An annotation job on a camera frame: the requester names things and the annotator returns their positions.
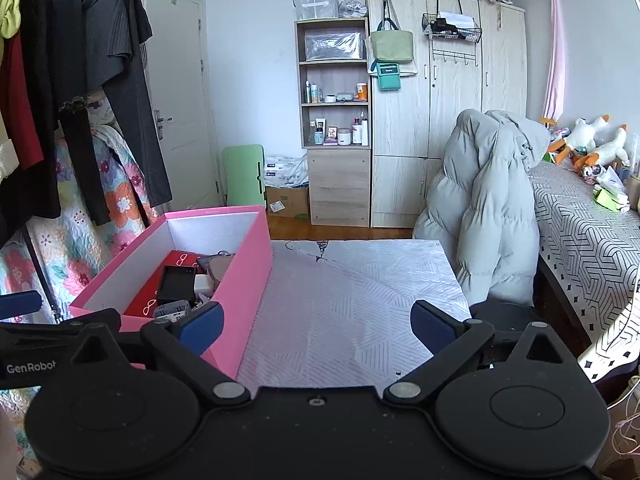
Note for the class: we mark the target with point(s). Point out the white tissue pack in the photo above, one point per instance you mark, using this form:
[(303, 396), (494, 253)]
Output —
[(285, 170)]

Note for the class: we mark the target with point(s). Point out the silver zip bag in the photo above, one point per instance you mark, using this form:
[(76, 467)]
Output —
[(334, 46)]

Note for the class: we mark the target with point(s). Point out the white bottle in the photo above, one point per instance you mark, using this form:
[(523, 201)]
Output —
[(362, 132)]

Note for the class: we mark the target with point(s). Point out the brown cardboard box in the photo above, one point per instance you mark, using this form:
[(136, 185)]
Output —
[(290, 202)]

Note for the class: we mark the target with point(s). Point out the white jar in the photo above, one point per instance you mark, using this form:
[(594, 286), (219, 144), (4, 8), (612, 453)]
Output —
[(344, 137)]

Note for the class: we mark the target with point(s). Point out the white charger block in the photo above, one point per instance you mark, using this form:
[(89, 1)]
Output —
[(201, 282)]

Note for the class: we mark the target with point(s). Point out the pink hanging cloth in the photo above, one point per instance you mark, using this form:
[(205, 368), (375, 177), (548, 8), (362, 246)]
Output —
[(555, 60)]

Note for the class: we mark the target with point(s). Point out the pale grey puffer jacket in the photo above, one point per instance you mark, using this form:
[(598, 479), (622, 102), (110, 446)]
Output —
[(480, 210)]

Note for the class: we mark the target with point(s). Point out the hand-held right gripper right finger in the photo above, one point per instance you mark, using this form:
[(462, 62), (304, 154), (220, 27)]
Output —
[(432, 327)]

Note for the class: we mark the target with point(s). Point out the green tote bag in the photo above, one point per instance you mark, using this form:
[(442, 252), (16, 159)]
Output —
[(391, 46)]

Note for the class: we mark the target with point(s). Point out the dark grey hanging pants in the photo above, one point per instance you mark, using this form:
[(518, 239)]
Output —
[(145, 150)]

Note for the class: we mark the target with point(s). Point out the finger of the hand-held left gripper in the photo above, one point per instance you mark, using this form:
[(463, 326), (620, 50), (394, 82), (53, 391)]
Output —
[(40, 333), (20, 305)]

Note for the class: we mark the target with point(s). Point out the clear plastic bag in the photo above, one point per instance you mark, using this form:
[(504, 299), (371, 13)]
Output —
[(352, 7)]

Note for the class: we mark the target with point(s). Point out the cream garment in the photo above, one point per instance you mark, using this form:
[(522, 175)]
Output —
[(7, 155)]

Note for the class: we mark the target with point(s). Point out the black belt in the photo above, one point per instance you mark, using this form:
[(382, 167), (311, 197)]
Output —
[(45, 280)]

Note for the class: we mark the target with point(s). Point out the green folding table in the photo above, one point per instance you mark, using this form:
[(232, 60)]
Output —
[(242, 175)]

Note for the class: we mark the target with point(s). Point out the black white geometric bedspread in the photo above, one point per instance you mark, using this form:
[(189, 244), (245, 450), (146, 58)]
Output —
[(585, 240)]

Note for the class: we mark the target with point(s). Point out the orange bottle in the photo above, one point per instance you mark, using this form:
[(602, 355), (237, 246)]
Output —
[(362, 91)]

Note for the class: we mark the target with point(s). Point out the floral quilt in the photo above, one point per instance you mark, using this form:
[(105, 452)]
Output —
[(120, 205)]

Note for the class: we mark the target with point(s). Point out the clear storage box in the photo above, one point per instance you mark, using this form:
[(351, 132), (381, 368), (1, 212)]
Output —
[(316, 9)]

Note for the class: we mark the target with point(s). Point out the grey pleated top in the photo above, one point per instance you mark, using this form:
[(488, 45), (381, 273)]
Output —
[(107, 35)]

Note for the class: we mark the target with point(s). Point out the yellow green garment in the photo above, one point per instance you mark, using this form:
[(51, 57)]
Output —
[(10, 10)]

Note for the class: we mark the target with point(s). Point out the brown pouch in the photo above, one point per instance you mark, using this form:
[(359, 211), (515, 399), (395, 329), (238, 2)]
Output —
[(220, 267)]

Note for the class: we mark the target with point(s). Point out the teal small bag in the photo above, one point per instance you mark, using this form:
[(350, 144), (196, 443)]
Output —
[(389, 76)]

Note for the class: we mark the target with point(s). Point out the red garment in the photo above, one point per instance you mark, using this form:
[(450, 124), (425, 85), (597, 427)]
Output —
[(20, 110)]

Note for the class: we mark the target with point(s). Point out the light wooden wardrobe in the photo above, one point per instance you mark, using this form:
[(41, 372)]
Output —
[(400, 160)]

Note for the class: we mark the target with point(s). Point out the teal small bottle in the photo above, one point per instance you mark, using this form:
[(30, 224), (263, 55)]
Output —
[(318, 136)]

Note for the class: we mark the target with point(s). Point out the white duck plush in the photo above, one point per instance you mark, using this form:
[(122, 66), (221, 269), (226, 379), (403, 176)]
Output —
[(607, 152), (585, 135)]

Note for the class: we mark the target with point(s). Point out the green white paper packet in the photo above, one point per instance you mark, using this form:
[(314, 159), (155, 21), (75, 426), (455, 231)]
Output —
[(610, 197)]

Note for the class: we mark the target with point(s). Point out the black phone case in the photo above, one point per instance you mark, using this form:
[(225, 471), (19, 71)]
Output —
[(175, 285)]

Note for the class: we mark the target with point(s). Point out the black pants with lace trim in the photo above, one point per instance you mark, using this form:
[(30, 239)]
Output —
[(82, 170)]

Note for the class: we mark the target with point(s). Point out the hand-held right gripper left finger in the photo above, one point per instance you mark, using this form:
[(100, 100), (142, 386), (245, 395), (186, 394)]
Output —
[(202, 327)]

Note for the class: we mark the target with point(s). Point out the wooden shelf cabinet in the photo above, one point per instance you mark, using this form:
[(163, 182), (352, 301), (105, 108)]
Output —
[(337, 185)]

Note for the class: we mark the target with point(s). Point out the pink cardboard box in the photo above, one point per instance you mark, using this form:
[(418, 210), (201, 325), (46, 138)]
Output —
[(240, 280)]

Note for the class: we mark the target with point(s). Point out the black hanging coat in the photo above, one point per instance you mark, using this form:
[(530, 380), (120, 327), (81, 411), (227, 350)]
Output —
[(50, 85)]

